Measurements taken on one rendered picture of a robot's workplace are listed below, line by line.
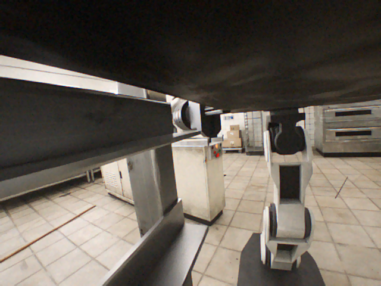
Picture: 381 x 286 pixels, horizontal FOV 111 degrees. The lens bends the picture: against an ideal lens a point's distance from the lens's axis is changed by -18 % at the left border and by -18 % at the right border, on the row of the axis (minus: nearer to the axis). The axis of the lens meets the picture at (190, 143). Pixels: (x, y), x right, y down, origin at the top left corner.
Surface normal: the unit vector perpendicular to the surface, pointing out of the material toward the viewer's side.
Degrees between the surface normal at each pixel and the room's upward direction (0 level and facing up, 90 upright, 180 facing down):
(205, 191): 90
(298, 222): 75
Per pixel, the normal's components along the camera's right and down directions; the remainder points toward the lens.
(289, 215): -0.37, -0.12
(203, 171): -0.61, 0.15
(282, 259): -0.28, -0.74
